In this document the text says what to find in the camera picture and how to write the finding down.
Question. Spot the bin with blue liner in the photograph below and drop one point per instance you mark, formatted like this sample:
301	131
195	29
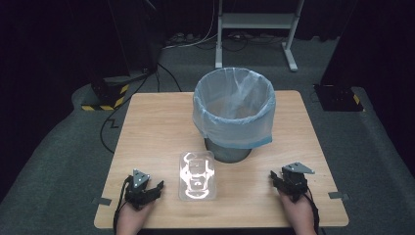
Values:
233	124

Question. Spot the grey trash bin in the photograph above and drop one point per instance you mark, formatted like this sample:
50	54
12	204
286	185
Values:
227	155

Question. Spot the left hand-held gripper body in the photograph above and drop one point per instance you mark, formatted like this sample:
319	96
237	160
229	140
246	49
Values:
138	191

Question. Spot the clear plastic blister tray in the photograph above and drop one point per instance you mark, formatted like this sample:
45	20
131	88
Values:
197	176

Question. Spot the black stand base yellow mark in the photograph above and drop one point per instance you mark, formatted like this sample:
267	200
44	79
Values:
337	98

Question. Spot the grey tape piece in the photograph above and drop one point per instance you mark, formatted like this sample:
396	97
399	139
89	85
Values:
101	201
338	195

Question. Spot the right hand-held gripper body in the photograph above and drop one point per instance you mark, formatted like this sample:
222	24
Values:
295	181

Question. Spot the black stand base yellow stripes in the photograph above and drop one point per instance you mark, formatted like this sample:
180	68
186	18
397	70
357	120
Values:
109	94

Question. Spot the white metal stand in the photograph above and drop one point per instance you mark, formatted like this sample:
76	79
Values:
257	20

